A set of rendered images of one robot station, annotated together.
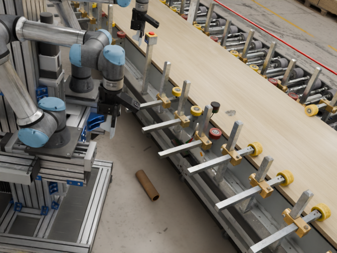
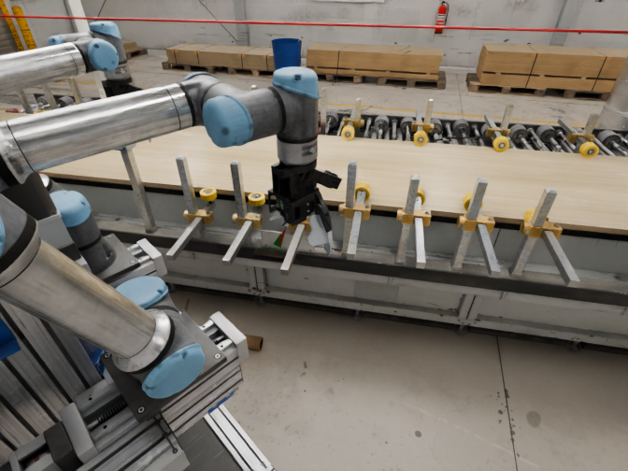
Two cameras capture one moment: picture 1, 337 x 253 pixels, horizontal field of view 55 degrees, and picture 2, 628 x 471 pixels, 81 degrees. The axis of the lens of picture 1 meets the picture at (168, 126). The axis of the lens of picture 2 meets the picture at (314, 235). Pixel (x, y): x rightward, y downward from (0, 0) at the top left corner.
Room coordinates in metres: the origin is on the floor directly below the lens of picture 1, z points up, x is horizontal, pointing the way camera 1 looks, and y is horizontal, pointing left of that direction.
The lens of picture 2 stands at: (0.50, 0.63, 1.81)
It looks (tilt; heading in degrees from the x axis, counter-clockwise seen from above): 37 degrees down; 319
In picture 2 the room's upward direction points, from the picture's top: straight up
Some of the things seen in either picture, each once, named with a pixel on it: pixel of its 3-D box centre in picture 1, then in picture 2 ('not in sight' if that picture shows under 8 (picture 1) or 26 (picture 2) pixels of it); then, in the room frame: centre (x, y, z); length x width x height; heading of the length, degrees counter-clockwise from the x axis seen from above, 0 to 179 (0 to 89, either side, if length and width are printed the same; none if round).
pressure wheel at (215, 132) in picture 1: (213, 137); not in sight; (1.63, -0.31, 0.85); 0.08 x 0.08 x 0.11
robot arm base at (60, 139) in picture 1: (54, 130); not in sight; (1.15, 0.55, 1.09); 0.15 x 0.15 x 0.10
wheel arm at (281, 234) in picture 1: (289, 229); (482, 232); (0.95, -0.65, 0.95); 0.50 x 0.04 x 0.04; 128
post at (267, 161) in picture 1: (254, 187); (406, 225); (1.22, -0.53, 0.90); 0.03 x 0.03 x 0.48; 38
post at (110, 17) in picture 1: (109, 30); not in sight; (2.79, 0.71, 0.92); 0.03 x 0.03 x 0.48; 38
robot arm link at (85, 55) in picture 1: (88, 54); (238, 115); (1.02, 0.33, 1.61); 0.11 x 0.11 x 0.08; 86
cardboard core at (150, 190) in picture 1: (147, 184); (236, 339); (1.82, 0.08, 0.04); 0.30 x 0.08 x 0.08; 38
